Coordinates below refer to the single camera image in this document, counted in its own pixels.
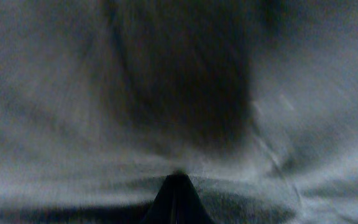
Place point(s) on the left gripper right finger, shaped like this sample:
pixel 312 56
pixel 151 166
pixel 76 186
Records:
pixel 189 209

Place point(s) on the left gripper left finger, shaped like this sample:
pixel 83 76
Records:
pixel 164 208

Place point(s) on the dark green t-shirt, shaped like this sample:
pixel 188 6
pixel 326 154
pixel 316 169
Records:
pixel 255 101

